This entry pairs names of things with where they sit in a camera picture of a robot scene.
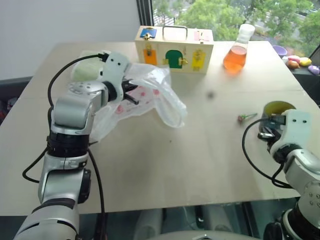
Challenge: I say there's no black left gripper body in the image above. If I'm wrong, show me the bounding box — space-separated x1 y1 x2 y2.
121 79 134 100

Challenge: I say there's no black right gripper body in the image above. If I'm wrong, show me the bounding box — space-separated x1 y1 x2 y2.
264 123 286 150

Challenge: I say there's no clear plastic bag pink print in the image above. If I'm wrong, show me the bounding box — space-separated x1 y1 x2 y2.
89 62 188 144

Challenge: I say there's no dark cup yellow inside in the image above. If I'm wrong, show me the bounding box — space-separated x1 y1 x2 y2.
261 100 298 131

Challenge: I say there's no small pink green flower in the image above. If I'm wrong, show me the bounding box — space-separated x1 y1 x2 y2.
237 112 259 125

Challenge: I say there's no pale green pouch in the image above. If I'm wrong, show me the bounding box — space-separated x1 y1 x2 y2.
71 49 106 82

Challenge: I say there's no brown toy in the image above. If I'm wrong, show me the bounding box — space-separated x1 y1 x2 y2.
286 59 301 70

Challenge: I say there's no purple toy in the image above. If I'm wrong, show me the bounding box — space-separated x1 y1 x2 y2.
307 64 320 77

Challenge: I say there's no flask with orange liquid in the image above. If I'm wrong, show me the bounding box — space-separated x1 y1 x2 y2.
222 23 257 75

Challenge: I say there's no yellow toy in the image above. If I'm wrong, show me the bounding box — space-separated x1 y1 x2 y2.
299 56 313 67

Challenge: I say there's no purple bowl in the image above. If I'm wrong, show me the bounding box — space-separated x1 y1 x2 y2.
271 44 289 58

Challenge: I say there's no grey rounded leg shape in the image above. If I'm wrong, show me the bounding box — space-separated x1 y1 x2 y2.
199 204 242 234
131 207 166 240

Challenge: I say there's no dark side shelf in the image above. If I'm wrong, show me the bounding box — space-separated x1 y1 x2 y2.
0 76 34 126

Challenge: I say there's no grey rounded robot torso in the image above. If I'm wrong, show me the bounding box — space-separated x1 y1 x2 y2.
158 229 262 240

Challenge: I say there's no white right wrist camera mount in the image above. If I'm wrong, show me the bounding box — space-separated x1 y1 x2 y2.
269 108 314 162

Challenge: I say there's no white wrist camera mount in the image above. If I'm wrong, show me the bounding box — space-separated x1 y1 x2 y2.
269 108 314 162
100 50 132 104

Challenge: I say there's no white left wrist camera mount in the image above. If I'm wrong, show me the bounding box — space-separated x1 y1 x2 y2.
100 50 132 104

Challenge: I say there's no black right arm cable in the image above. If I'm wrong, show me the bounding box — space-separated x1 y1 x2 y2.
241 116 294 190

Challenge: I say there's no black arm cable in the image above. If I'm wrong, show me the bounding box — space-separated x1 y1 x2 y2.
241 116 294 190
22 52 111 240

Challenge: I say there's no wooden lock box with handle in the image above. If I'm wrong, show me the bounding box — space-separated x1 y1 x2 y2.
134 24 215 76

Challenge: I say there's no dark window frame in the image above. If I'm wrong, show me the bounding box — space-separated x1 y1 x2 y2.
135 0 154 46

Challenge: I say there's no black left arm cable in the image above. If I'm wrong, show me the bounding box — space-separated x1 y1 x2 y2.
22 52 111 240

